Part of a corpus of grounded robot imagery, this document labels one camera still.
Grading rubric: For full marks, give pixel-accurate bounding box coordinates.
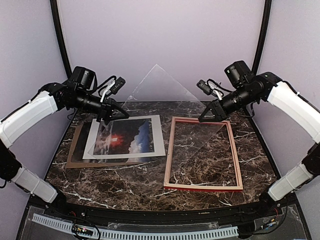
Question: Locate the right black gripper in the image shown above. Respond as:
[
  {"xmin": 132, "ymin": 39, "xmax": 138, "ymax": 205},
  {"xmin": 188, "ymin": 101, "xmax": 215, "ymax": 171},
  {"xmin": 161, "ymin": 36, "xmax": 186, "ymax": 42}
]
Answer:
[{"xmin": 198, "ymin": 84, "xmax": 258, "ymax": 122}]

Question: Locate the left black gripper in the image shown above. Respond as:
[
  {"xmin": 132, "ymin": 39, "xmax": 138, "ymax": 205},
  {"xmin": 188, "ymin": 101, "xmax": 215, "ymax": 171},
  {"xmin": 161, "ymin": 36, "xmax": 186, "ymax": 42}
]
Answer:
[{"xmin": 71, "ymin": 89, "xmax": 130, "ymax": 123}]

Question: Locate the white photo mat board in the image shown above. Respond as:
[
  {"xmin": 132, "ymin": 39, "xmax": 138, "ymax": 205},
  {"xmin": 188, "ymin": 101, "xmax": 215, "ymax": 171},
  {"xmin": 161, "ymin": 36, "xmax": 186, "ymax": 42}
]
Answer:
[{"xmin": 82, "ymin": 115, "xmax": 166, "ymax": 160}]

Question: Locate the clear acrylic sheet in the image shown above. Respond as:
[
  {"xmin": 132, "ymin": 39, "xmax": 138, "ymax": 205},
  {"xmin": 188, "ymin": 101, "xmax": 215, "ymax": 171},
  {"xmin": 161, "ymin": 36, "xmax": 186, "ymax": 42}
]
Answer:
[{"xmin": 87, "ymin": 63, "xmax": 226, "ymax": 193}]

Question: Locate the red wooden picture frame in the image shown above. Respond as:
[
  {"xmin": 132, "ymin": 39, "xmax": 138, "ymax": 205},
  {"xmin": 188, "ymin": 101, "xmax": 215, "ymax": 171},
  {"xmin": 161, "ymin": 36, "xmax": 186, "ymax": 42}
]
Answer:
[{"xmin": 163, "ymin": 116, "xmax": 244, "ymax": 192}]

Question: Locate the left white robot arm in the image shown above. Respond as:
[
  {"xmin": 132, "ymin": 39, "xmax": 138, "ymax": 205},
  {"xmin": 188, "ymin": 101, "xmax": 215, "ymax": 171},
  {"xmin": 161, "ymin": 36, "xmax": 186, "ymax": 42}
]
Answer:
[{"xmin": 0, "ymin": 77, "xmax": 129, "ymax": 218}]

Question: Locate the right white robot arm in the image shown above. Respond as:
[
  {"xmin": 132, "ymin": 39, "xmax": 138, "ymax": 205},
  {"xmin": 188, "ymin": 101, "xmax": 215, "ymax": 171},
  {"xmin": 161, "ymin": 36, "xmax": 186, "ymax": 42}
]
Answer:
[{"xmin": 198, "ymin": 72, "xmax": 320, "ymax": 217}]

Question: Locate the landscape photo print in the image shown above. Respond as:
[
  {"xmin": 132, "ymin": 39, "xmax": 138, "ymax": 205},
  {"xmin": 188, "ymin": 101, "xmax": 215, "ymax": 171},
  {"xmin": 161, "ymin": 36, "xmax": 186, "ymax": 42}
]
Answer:
[{"xmin": 71, "ymin": 122, "xmax": 151, "ymax": 164}]

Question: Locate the brown cardboard backing board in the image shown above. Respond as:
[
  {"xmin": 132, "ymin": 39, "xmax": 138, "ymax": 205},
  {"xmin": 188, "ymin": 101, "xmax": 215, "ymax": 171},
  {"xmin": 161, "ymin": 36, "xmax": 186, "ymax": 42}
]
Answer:
[{"xmin": 65, "ymin": 124, "xmax": 148, "ymax": 169}]

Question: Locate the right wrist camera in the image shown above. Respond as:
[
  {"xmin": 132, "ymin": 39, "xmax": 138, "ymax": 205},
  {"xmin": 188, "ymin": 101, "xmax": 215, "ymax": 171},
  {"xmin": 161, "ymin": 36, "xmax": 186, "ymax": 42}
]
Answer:
[{"xmin": 196, "ymin": 79, "xmax": 225, "ymax": 100}]

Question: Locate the right black corner post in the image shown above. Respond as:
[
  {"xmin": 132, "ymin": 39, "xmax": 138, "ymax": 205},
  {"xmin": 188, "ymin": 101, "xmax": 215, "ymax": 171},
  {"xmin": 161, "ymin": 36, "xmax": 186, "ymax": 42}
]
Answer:
[{"xmin": 251, "ymin": 0, "xmax": 272, "ymax": 75}]

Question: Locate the black corner post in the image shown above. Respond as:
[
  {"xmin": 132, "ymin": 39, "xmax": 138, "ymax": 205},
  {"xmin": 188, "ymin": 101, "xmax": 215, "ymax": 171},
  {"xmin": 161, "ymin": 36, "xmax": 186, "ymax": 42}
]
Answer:
[
  {"xmin": 251, "ymin": 0, "xmax": 272, "ymax": 75},
  {"xmin": 49, "ymin": 0, "xmax": 72, "ymax": 78}
]

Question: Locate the black front rail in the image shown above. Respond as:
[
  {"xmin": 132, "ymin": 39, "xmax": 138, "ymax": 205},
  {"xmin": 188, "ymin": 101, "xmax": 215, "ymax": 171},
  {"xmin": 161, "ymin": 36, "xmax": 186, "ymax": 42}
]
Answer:
[{"xmin": 44, "ymin": 202, "xmax": 280, "ymax": 226}]

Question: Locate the white slotted cable duct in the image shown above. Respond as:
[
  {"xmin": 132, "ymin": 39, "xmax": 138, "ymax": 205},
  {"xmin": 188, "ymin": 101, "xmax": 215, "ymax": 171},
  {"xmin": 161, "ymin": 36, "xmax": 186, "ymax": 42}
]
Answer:
[{"xmin": 31, "ymin": 213, "xmax": 239, "ymax": 240}]

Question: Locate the left black corner post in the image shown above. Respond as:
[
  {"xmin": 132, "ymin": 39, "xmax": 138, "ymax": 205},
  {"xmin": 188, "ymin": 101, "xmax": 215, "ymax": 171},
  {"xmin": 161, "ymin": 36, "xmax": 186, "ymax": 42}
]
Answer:
[{"xmin": 49, "ymin": 0, "xmax": 72, "ymax": 78}]

